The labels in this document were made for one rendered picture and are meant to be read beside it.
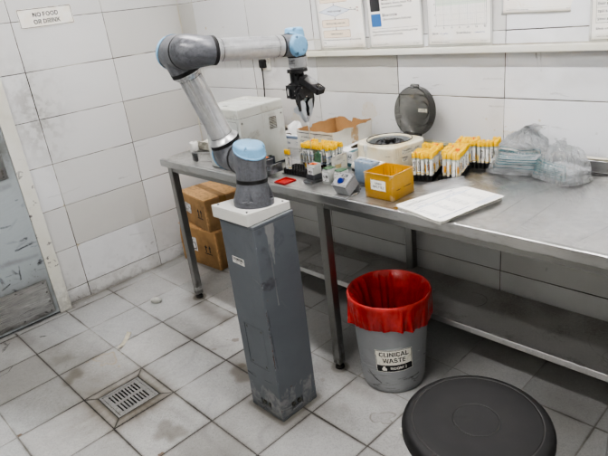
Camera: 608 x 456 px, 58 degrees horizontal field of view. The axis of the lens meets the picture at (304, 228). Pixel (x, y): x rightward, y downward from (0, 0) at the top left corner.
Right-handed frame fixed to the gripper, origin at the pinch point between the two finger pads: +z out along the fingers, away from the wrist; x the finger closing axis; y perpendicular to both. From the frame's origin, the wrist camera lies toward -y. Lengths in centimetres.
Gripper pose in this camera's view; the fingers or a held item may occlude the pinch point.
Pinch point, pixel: (308, 118)
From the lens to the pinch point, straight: 229.5
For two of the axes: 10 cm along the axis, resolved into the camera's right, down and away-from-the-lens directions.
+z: 1.1, 9.2, 3.8
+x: -7.2, 3.4, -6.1
